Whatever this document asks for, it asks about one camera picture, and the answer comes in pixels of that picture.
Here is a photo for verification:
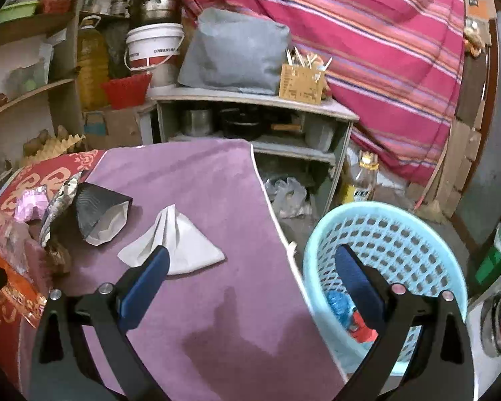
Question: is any red plastic basket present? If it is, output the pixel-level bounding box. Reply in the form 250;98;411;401
101;73;152;110

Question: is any grey fabric cover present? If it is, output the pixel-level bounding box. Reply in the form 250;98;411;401
178;8;292;95

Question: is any black paper cup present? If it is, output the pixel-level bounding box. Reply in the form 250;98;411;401
73;183;133;246

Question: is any yellow egg tray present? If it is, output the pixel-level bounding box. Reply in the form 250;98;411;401
19;134;86;167

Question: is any cardboard box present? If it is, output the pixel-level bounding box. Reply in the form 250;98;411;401
83;101;157;149

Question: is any brown paper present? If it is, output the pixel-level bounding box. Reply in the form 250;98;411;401
45;237;72;275

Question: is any green plastic tray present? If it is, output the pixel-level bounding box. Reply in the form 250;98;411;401
0;0;38;24

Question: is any red striped cloth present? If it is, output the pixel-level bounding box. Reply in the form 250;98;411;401
185;0;464;185

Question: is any grey storage cabinet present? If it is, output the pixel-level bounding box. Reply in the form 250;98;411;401
151;86;358;218

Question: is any steel cooking pot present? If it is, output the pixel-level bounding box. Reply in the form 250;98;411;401
129;0;183;29

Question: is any white plastic bucket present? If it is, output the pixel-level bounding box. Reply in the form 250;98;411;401
124;23;185;92

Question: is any red gold patterned cloth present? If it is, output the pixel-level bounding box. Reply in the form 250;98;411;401
0;149;104;393

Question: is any purple towel mat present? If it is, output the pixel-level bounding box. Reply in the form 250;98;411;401
57;139;344;400

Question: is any wooden utensil holder box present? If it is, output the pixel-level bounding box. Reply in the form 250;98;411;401
279;47;332;105

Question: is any wooden wall shelf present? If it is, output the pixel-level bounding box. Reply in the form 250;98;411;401
0;0;84;154

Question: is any clear bottle yellow cap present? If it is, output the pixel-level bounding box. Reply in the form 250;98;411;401
338;151;379;205

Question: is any white plastic bag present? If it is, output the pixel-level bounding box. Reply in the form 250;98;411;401
264;176;312;219

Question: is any white tissue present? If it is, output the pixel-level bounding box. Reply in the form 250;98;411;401
117;205;226;276

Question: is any light blue plastic basket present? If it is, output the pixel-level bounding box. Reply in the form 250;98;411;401
302;201;468;374

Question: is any yellow oil bottle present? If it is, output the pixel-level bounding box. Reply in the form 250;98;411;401
76;15;109;111

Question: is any pink foil wrapper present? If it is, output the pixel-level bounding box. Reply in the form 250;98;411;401
14;185;49;223

